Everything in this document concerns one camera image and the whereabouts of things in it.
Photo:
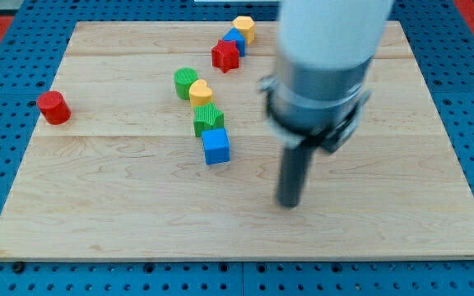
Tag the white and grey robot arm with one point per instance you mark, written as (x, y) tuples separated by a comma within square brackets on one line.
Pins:
[(315, 97)]

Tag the green star block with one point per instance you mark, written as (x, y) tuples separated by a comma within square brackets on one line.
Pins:
[(207, 117)]

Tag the red star block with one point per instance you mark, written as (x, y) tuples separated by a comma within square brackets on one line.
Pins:
[(225, 55)]

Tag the blue cube block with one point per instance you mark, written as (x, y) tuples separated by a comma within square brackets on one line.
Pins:
[(216, 146)]

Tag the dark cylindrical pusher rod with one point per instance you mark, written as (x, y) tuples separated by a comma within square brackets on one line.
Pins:
[(293, 171)]

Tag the yellow heart block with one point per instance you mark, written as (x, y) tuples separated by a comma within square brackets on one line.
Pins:
[(200, 93)]

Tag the green cylinder block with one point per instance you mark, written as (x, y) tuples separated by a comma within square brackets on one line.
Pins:
[(183, 79)]

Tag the light wooden board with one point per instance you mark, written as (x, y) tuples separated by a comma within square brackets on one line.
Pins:
[(125, 178)]

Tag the blue triangular block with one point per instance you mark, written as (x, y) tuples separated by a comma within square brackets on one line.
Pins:
[(234, 35)]

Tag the yellow hexagon block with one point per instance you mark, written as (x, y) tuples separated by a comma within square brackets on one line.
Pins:
[(246, 26)]

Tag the red cylinder block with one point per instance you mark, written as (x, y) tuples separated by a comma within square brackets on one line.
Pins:
[(54, 107)]

